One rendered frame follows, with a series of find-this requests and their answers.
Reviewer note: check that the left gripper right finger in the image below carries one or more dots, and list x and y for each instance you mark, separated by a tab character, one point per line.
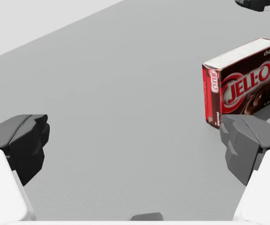
245	145

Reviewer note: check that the brown and red carton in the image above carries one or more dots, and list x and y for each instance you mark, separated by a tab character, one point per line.
242	79

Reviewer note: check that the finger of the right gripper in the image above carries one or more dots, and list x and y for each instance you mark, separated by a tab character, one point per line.
254	4

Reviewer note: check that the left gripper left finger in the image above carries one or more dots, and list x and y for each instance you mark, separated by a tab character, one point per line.
19	150

